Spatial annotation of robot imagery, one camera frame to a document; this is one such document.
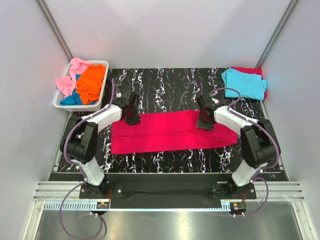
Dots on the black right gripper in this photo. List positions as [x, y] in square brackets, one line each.
[200, 124]

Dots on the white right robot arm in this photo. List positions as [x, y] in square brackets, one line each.
[259, 145]

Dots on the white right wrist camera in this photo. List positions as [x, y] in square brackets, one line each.
[216, 101]

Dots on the light pink t shirt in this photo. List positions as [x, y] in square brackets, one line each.
[77, 66]

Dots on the folded red t shirt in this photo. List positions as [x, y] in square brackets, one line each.
[250, 71]

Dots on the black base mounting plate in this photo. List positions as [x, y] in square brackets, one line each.
[167, 187]

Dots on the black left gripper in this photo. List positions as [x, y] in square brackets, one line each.
[136, 120]

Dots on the white slotted cable duct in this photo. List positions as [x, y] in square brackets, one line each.
[118, 205]

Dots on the white plastic laundry basket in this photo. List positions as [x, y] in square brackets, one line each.
[82, 108]

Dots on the black marble pattern mat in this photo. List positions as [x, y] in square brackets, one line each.
[167, 90]

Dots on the orange t shirt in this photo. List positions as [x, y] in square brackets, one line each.
[90, 83]

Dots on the folded cyan t shirt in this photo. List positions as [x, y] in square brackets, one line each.
[227, 92]

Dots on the blue t shirt in basket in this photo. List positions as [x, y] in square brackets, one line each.
[68, 88]

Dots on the magenta t shirt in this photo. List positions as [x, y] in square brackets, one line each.
[168, 131]

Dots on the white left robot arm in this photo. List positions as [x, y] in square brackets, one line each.
[79, 143]

